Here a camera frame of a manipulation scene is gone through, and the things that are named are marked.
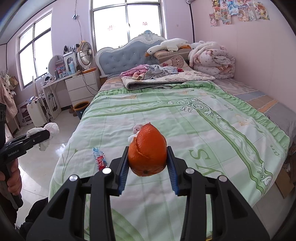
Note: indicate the bear print pillow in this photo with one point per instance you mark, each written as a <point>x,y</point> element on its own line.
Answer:
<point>177,59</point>

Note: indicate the blue red snack wrapper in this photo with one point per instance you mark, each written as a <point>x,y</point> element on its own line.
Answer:
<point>99,158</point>

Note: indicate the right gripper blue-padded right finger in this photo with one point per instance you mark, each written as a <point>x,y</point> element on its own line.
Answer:
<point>176,168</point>

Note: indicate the pink cartoon folded quilt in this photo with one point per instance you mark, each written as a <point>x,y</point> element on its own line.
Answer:
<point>212,59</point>

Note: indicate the white suitcase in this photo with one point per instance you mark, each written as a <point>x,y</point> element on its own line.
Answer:
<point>36,113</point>

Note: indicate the green floral bedspread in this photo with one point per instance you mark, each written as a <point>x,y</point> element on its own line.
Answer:
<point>215,132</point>

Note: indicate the round vanity mirror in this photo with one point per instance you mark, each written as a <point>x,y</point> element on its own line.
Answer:
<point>54,63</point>

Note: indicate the white desk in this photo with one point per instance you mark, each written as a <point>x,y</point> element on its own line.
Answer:
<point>49,90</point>

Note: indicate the anime posters on wall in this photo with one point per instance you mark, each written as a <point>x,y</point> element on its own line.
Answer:
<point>245,11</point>

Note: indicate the pile of pink grey clothes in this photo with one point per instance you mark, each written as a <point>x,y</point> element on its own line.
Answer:
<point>145,72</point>

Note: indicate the person's left hand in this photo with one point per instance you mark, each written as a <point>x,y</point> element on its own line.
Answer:
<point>15,182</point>

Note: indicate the white drawer nightstand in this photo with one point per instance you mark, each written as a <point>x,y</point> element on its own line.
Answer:
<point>83,87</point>

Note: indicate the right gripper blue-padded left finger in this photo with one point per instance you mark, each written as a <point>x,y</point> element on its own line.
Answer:
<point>120,168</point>

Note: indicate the dark blue orange-rimmed trash bin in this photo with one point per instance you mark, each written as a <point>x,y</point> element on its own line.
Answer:
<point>80,108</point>

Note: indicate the blue tufted headboard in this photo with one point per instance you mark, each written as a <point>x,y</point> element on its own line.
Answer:
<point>112,61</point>

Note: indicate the white goose plush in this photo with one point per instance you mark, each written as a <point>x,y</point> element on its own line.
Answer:
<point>171,45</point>

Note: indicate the electric desk fan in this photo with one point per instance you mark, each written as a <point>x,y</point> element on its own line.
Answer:
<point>84,55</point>

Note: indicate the pink and white sock bundle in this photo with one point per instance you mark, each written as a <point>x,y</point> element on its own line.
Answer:
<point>138,129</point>

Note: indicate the folded beige blanket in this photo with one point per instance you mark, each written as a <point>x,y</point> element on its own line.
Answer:
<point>181,77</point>

